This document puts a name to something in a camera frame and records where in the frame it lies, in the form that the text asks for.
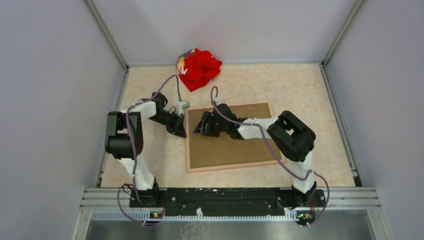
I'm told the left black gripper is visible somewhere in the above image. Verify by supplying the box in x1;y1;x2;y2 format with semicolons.
148;110;187;138

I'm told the crumpled red cloth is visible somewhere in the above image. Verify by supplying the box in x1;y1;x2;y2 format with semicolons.
176;48;223;92

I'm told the pink wooden picture frame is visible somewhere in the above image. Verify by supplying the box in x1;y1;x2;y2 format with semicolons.
184;101;286;174

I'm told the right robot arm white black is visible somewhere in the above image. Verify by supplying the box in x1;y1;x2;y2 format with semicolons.
192;103;317;209

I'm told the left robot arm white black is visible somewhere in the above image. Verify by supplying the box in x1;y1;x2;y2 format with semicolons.
104;92;190;207

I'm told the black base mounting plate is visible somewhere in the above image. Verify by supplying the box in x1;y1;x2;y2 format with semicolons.
129;187;326;217

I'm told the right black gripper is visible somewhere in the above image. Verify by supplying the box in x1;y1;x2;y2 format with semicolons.
193;111;229;138

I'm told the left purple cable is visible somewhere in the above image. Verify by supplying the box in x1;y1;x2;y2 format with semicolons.
116;74;183;227

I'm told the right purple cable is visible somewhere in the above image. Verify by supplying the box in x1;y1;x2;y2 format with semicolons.
210;86;331;228

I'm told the aluminium front rail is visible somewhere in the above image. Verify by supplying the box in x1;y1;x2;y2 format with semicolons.
80;187;381;225

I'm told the purple cable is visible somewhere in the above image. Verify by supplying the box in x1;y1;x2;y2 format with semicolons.
116;74;183;227
210;86;331;228

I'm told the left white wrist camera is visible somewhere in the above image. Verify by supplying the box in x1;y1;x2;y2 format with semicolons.
174;101;190;116

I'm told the brown cardboard backing board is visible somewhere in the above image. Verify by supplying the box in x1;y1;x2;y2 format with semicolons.
188;103;282;170

